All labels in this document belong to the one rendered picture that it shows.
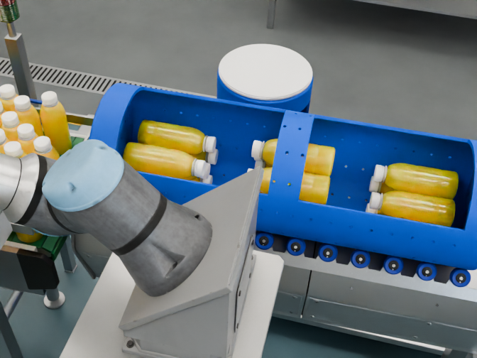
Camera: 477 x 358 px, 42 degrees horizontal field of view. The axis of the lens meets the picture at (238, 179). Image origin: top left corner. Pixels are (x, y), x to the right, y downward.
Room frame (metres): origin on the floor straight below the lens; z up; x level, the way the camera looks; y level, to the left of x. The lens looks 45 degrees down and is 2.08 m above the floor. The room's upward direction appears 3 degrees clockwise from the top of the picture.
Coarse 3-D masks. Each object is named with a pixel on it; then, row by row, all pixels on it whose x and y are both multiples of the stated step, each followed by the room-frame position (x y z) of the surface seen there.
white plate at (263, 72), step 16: (240, 48) 1.63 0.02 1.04; (256, 48) 1.63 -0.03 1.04; (272, 48) 1.64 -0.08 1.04; (224, 64) 1.54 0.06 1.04; (240, 64) 1.54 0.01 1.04; (256, 64) 1.55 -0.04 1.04; (272, 64) 1.55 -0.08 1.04; (288, 64) 1.56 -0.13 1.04; (304, 64) 1.56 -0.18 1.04; (224, 80) 1.46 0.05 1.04; (240, 80) 1.46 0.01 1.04; (256, 80) 1.46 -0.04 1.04; (272, 80) 1.47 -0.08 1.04; (288, 80) 1.47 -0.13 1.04; (304, 80) 1.48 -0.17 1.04; (256, 96) 1.39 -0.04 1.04; (272, 96) 1.39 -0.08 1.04; (288, 96) 1.40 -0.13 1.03
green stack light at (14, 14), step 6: (0, 6) 1.50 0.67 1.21; (6, 6) 1.50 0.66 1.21; (12, 6) 1.51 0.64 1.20; (0, 12) 1.50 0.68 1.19; (6, 12) 1.50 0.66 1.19; (12, 12) 1.51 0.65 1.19; (18, 12) 1.53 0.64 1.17; (0, 18) 1.50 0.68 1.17; (6, 18) 1.50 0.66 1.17; (12, 18) 1.51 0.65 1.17
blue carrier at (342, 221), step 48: (144, 96) 1.21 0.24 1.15; (192, 96) 1.15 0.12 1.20; (240, 144) 1.18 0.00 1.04; (288, 144) 0.98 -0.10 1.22; (336, 144) 1.14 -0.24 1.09; (384, 144) 1.12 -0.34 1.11; (432, 144) 1.10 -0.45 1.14; (192, 192) 0.92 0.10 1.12; (288, 192) 0.90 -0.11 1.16; (336, 192) 1.08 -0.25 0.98; (336, 240) 0.87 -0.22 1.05; (384, 240) 0.85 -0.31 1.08; (432, 240) 0.83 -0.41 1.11
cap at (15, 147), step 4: (8, 144) 1.08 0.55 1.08; (12, 144) 1.09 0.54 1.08; (16, 144) 1.09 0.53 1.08; (20, 144) 1.09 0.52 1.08; (4, 148) 1.07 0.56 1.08; (8, 148) 1.07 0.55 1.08; (12, 148) 1.07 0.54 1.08; (16, 148) 1.07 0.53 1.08; (20, 148) 1.08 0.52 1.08; (8, 152) 1.06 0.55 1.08; (12, 152) 1.06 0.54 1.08; (16, 152) 1.07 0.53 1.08; (20, 152) 1.07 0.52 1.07
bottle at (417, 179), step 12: (384, 168) 1.04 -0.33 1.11; (396, 168) 1.03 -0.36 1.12; (408, 168) 1.03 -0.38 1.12; (420, 168) 1.03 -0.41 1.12; (432, 168) 1.04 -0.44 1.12; (384, 180) 1.02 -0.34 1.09; (396, 180) 1.01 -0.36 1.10; (408, 180) 1.01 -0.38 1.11; (420, 180) 1.01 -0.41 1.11; (432, 180) 1.00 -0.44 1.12; (444, 180) 1.00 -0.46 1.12; (456, 180) 1.00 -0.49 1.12; (420, 192) 1.00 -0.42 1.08; (432, 192) 0.99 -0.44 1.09; (444, 192) 0.99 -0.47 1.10
